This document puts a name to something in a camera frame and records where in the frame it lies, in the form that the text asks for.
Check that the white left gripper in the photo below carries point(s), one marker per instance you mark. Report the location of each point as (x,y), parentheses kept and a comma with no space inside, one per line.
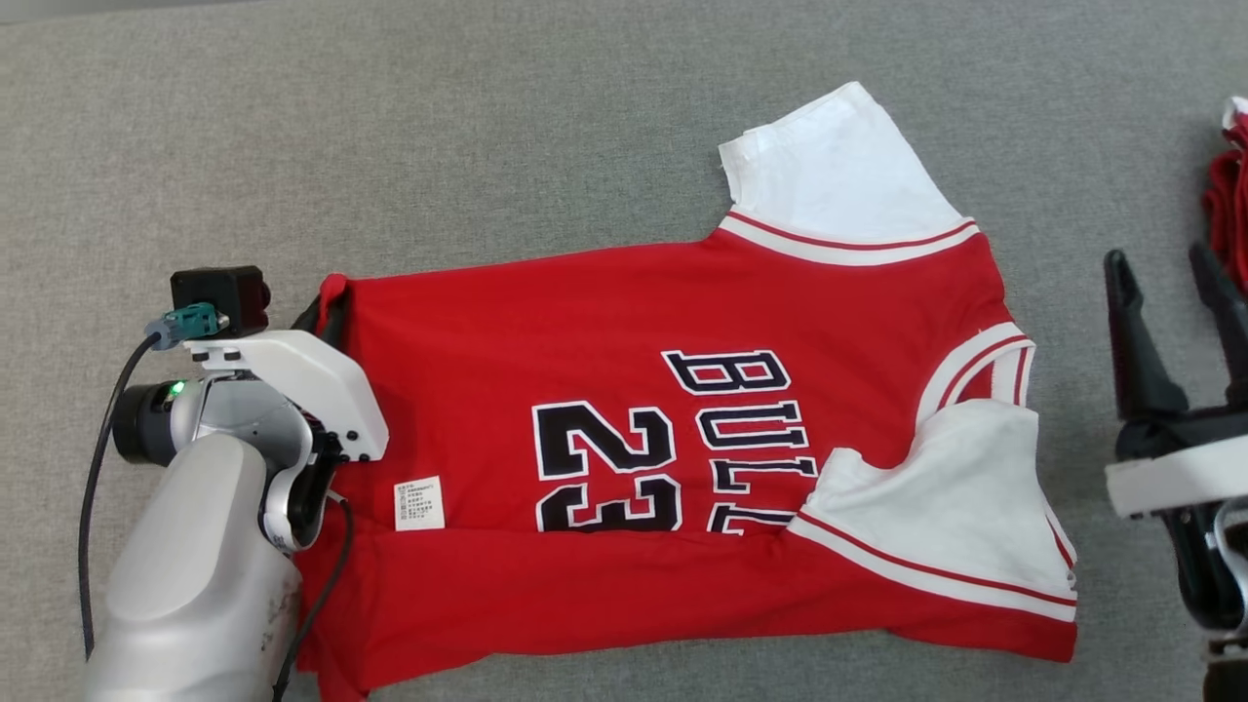
(312,380)

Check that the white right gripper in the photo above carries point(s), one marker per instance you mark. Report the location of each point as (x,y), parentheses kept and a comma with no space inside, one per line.
(1170,478)

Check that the red basketball shorts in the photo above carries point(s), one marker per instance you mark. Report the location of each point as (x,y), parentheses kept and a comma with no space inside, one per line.
(1230,205)

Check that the red white basketball jersey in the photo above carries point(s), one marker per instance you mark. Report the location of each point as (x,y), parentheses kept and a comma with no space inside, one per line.
(585,312)

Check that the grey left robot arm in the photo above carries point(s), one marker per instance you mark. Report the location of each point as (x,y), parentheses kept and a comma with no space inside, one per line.
(195,565)

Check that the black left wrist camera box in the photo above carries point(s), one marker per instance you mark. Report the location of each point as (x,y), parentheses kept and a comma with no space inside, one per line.
(219,297)

